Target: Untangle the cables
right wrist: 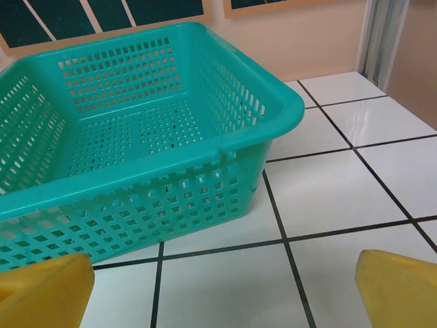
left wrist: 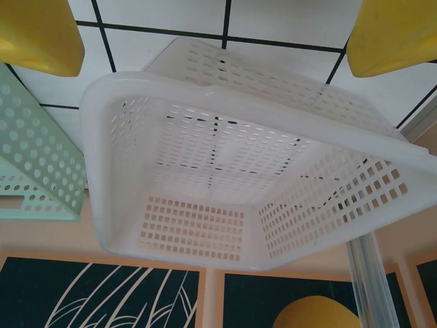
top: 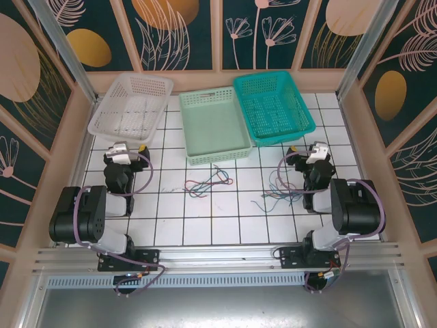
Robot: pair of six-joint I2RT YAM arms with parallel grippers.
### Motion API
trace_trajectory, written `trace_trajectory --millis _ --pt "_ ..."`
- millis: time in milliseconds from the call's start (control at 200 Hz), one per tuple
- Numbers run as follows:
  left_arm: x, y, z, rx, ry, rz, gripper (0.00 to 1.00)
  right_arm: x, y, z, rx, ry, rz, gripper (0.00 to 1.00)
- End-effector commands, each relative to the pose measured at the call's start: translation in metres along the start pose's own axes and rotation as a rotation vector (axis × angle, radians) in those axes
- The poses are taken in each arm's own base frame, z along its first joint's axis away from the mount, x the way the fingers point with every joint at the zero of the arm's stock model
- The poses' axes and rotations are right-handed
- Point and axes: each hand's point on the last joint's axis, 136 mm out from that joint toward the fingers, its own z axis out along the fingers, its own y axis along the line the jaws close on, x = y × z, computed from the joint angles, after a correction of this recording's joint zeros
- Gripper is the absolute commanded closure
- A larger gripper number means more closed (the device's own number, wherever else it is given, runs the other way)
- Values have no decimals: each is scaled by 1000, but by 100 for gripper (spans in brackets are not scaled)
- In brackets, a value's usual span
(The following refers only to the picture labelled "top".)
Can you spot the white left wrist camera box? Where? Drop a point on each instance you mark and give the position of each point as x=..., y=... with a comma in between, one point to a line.
x=117, y=155

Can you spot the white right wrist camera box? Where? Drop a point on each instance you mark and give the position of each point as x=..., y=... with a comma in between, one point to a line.
x=317, y=153

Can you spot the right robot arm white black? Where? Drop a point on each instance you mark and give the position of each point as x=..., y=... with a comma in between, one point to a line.
x=355, y=208

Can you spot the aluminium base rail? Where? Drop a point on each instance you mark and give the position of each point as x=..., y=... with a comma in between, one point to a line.
x=218, y=254

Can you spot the white plastic basket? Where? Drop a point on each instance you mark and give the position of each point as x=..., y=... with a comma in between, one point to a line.
x=131, y=109

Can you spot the grey metal sheet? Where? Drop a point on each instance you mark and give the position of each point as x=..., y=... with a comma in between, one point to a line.
x=218, y=307

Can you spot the light green plastic basket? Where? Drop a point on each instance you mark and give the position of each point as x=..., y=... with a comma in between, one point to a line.
x=213, y=126

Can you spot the aluminium table side rail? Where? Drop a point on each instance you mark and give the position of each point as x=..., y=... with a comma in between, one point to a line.
x=359, y=164
x=80, y=164

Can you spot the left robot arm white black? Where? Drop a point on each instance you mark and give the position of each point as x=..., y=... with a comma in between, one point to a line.
x=88, y=212

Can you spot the teal plastic basket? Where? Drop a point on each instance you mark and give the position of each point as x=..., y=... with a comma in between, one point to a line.
x=273, y=109

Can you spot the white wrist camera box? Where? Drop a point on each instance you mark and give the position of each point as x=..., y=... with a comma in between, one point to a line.
x=317, y=153
x=117, y=155

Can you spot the black round controller board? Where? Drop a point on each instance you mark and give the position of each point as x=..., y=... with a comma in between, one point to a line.
x=321, y=283
x=128, y=288

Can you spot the aluminium frame post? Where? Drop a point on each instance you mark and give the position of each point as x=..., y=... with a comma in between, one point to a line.
x=358, y=54
x=68, y=58

